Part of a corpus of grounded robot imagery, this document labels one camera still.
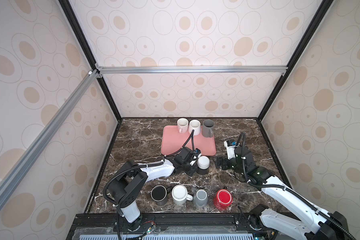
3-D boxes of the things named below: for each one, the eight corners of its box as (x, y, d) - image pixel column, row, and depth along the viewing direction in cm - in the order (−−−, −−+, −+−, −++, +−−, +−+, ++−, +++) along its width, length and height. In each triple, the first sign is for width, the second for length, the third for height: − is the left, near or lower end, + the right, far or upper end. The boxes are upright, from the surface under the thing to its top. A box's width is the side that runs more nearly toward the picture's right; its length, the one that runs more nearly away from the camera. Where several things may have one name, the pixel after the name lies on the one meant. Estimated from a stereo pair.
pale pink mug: (177, 137, 110) (176, 129, 102) (177, 126, 117) (177, 117, 109) (188, 137, 110) (188, 129, 102) (187, 126, 117) (188, 117, 109)
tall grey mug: (202, 140, 108) (204, 131, 99) (201, 129, 115) (202, 119, 107) (213, 140, 108) (215, 131, 100) (211, 129, 115) (213, 119, 107)
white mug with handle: (188, 136, 111) (189, 128, 104) (188, 127, 116) (189, 119, 110) (200, 136, 111) (201, 128, 104) (199, 127, 116) (200, 119, 110)
